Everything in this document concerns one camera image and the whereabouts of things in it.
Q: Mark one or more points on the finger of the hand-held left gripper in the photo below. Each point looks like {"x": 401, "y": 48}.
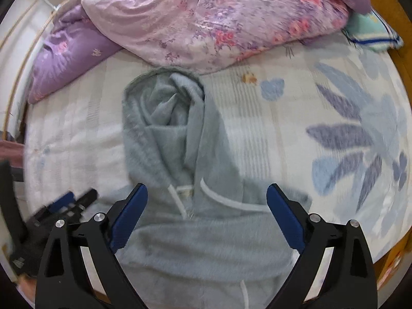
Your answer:
{"x": 87, "y": 201}
{"x": 61, "y": 202}

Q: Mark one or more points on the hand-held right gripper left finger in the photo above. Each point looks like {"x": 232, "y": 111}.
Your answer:
{"x": 128, "y": 219}

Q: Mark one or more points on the teal striped pillow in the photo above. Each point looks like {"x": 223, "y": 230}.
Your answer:
{"x": 370, "y": 30}

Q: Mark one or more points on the grey zip hoodie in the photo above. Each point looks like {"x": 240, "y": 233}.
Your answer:
{"x": 180, "y": 154}

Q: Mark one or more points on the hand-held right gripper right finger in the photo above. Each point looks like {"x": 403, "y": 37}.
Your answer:
{"x": 286, "y": 219}

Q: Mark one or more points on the person's left forearm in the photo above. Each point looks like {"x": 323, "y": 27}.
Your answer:
{"x": 25, "y": 293}

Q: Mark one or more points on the purple floral quilt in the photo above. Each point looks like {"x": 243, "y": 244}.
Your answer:
{"x": 199, "y": 19}

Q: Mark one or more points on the bed with floral sheet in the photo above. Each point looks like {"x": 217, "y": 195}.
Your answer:
{"x": 273, "y": 135}

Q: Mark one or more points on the white pole support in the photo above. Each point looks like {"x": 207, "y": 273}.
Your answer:
{"x": 48, "y": 1}

